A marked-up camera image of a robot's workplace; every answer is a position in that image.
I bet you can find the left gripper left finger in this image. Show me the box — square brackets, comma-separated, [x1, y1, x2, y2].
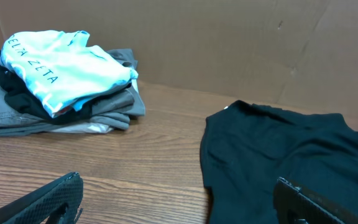
[0, 172, 83, 224]

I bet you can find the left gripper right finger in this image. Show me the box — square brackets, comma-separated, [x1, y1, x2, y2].
[273, 177, 358, 224]

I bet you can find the black t-shirt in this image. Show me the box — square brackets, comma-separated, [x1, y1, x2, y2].
[200, 100, 358, 223]

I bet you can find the white garment under pile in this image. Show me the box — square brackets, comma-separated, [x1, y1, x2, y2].
[0, 72, 140, 134]

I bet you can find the grey folded garment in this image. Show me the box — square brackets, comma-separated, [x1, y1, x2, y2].
[0, 53, 145, 137]

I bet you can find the black folded garment in pile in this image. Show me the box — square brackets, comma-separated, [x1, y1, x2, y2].
[0, 51, 124, 124]

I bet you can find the light blue folded t-shirt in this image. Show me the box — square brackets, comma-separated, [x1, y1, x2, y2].
[0, 30, 138, 118]

